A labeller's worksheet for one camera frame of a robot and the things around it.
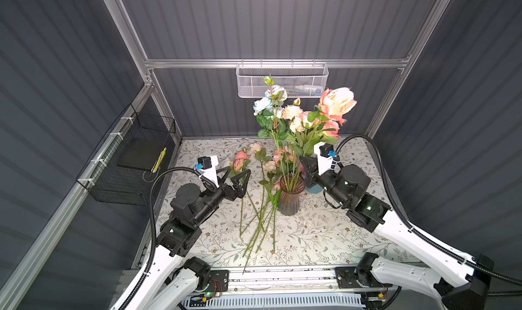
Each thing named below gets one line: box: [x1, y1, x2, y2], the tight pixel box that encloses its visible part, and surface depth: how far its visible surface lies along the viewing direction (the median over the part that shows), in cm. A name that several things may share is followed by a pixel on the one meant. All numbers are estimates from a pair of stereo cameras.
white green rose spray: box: [252, 75, 295, 193], surface depth 71 cm
